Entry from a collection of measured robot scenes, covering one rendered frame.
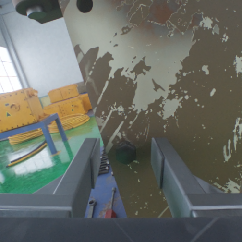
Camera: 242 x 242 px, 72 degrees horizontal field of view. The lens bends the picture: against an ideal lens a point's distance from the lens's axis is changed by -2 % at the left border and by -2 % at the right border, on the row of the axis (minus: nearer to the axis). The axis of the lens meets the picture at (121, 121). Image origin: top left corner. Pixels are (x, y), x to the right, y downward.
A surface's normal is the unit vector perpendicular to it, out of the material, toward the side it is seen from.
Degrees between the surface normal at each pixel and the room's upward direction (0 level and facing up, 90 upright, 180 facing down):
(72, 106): 90
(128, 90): 90
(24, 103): 90
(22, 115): 90
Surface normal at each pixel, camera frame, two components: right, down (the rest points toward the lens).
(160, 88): 0.00, 0.25
